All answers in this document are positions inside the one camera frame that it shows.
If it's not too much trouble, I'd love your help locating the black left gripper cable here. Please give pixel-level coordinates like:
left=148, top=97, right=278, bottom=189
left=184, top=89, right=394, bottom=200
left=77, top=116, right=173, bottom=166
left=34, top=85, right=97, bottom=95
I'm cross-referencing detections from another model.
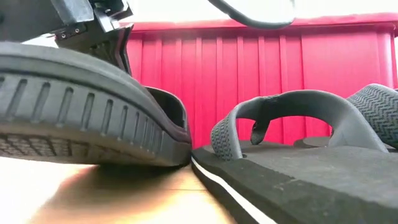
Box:
left=206, top=0, right=297, bottom=31

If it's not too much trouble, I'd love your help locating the large black slide sandal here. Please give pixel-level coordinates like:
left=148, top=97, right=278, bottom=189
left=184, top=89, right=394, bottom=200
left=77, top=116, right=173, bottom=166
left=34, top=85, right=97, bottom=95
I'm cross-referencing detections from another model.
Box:
left=0, top=41, right=193, bottom=167

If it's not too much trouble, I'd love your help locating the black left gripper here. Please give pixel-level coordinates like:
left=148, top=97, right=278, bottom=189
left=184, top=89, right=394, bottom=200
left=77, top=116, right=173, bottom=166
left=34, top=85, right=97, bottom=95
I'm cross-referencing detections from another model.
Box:
left=0, top=0, right=135, bottom=75

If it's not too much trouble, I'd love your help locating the red plastic storage bin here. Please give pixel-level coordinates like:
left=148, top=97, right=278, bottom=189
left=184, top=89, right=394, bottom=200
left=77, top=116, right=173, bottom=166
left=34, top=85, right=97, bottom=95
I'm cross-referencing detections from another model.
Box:
left=119, top=12, right=398, bottom=149

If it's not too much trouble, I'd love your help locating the black flip-flop textured strap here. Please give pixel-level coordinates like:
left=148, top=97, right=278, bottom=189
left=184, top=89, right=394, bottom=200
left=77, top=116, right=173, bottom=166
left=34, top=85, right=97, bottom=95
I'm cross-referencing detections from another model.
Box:
left=190, top=89, right=398, bottom=224

